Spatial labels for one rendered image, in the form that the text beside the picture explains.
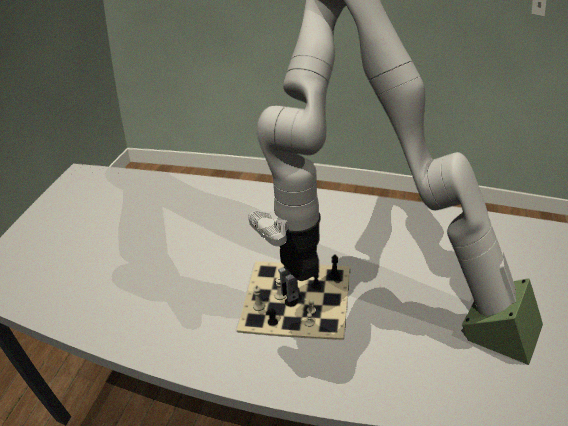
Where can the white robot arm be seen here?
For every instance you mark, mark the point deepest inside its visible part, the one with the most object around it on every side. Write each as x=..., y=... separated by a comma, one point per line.
x=442, y=183

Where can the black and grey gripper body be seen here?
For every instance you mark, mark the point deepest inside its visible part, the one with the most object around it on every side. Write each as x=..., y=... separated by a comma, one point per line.
x=297, y=228

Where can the white pawn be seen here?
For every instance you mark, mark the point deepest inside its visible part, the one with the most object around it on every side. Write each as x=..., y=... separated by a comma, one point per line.
x=311, y=308
x=309, y=322

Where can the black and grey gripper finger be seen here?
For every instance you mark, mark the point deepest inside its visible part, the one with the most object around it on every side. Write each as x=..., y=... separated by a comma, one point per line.
x=283, y=272
x=291, y=288

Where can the black and cream chessboard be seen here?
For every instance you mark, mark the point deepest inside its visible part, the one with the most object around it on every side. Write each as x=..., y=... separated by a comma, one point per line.
x=330, y=301

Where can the white chess king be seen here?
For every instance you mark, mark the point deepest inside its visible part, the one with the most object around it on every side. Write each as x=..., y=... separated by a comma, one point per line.
x=258, y=305

